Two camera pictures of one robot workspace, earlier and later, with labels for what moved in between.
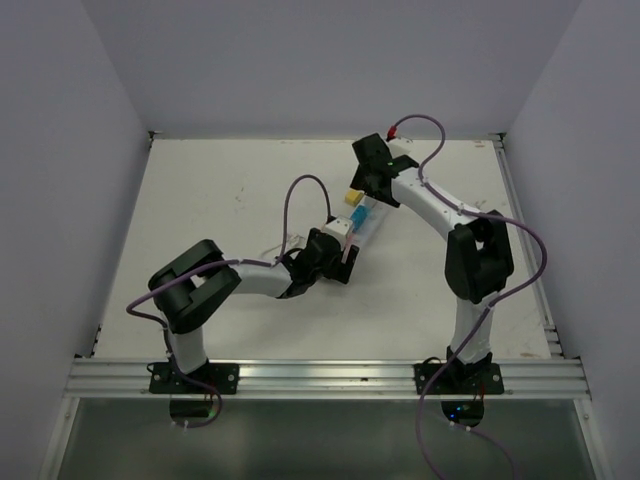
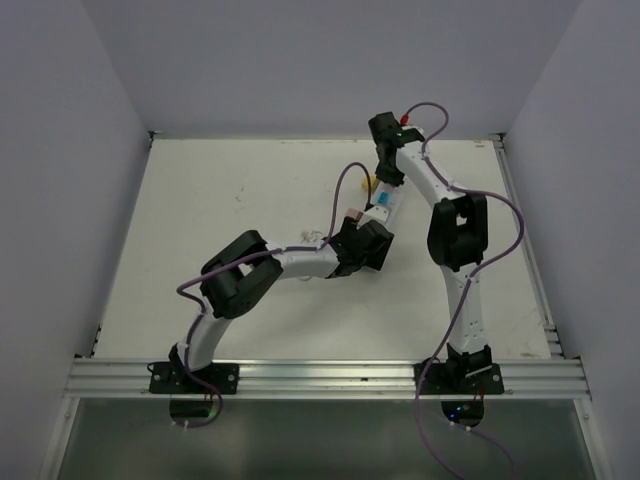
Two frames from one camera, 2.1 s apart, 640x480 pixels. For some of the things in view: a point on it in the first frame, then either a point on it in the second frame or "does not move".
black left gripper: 342,275 → 376,261
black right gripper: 359,183 → 384,176
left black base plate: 224,377 does not move
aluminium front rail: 130,378 does not move
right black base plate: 459,379 does not move
